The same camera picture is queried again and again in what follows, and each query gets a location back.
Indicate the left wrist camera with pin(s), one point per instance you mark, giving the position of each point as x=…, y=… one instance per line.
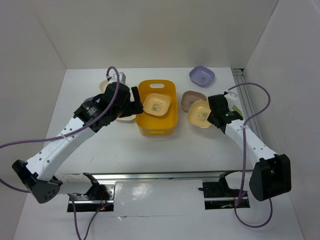
x=122, y=77

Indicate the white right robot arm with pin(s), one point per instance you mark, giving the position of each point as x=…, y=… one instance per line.
x=271, y=174

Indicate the green panda plate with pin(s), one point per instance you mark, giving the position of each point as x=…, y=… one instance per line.
x=236, y=109

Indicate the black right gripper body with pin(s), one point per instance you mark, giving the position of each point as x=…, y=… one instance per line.
x=210, y=117

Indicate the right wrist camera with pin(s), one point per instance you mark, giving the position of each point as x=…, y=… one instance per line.
x=231, y=98

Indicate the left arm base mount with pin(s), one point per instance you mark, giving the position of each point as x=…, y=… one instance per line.
x=101, y=199

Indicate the yellow plastic bin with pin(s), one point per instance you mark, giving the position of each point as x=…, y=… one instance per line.
x=150, y=125

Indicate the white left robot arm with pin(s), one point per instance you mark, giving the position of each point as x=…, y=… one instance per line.
x=38, y=172

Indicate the cream panda plate back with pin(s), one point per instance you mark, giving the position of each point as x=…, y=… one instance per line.
x=103, y=85

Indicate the brown panda plate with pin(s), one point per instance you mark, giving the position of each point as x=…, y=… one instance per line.
x=189, y=97

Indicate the cream panda plate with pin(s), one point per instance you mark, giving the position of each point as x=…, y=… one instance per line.
x=126, y=119
x=103, y=85

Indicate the purple plate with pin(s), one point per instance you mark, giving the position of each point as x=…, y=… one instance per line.
x=202, y=76
x=88, y=99

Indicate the yellow panda plate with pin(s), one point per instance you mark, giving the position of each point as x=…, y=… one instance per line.
x=156, y=104

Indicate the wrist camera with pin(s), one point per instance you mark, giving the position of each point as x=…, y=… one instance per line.
x=231, y=98
x=122, y=77

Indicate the cream panda plate front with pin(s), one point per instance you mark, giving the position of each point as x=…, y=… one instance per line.
x=126, y=119

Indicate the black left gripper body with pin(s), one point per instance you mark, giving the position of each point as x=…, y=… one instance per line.
x=122, y=111

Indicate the aluminium table edge rail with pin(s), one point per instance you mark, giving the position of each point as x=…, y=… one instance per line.
x=202, y=175

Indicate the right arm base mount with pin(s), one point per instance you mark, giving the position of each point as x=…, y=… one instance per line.
x=218, y=197

